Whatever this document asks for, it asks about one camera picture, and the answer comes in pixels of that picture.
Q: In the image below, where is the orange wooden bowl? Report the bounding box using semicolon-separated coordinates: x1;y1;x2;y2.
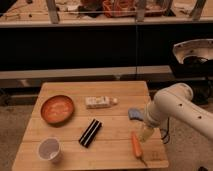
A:
41;95;74;124

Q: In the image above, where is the wooden table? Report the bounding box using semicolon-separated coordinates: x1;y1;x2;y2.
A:
12;81;168;171

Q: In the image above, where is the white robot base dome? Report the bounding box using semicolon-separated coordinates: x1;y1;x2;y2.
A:
172;39;213;64

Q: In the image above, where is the white paper cup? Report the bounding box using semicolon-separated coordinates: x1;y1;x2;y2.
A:
37;137;62;163

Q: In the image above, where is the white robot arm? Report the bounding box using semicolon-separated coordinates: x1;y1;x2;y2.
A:
143;83;213;141

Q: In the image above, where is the pale translucent gripper tip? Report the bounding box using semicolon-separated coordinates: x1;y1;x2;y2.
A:
139;125;154;143

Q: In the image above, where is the white tube with label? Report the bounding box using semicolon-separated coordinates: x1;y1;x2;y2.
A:
85;96;118;109

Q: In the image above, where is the orange basket on shelf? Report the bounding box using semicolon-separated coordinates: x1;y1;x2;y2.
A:
102;0;166;17

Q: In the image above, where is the blue sponge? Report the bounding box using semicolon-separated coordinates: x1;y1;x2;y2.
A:
128;108;144;121

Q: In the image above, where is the black striped rectangular block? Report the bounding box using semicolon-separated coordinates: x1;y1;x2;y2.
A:
78;119;102;148

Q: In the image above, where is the orange carrot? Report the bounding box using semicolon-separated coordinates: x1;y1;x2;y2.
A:
131;132;146;165

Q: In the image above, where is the black cable beside table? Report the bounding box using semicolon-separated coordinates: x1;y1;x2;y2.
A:
160;117;171;145

